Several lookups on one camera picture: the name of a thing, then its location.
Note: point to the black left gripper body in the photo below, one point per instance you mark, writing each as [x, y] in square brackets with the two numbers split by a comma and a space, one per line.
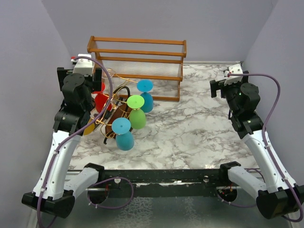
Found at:
[89, 79]

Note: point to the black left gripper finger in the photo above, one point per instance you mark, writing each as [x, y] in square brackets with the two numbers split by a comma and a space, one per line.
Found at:
[61, 74]
[98, 80]

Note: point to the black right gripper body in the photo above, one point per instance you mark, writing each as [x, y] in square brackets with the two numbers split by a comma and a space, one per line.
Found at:
[230, 91]

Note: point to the clear wine glass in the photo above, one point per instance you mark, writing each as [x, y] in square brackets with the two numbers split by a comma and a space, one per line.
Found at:
[111, 73]

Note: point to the red plastic wine glass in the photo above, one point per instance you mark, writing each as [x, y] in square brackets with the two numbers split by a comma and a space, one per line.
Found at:
[100, 99]

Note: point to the orange plastic wine glass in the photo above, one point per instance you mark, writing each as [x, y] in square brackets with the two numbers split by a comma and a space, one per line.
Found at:
[90, 128]

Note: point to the blue plastic wine glass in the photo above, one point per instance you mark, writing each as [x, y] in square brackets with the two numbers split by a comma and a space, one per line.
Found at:
[145, 86]

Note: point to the green plastic wine glass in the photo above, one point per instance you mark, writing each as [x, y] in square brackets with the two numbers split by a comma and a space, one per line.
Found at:
[137, 116]

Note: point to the teal plastic wine glass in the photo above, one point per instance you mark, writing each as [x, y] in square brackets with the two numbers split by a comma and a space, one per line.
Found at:
[124, 138]

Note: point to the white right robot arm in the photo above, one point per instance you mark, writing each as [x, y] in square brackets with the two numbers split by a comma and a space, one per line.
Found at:
[279, 194]

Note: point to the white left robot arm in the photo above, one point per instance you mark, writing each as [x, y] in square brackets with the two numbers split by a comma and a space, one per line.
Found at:
[52, 194]

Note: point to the wooden wine glass rack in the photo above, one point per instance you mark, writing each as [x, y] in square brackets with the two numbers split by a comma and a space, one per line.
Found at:
[134, 59]

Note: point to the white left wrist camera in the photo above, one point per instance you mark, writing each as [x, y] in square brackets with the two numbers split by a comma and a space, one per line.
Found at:
[83, 66]

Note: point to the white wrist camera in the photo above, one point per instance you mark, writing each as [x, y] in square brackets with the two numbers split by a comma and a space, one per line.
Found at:
[83, 66]
[233, 74]

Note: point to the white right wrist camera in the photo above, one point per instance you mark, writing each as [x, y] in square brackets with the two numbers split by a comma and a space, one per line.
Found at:
[233, 74]

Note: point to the gold wire glass holder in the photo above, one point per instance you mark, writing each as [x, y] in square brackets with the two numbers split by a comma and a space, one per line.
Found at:
[116, 109]

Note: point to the black mounting rail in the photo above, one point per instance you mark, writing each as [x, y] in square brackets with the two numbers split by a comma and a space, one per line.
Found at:
[159, 183]

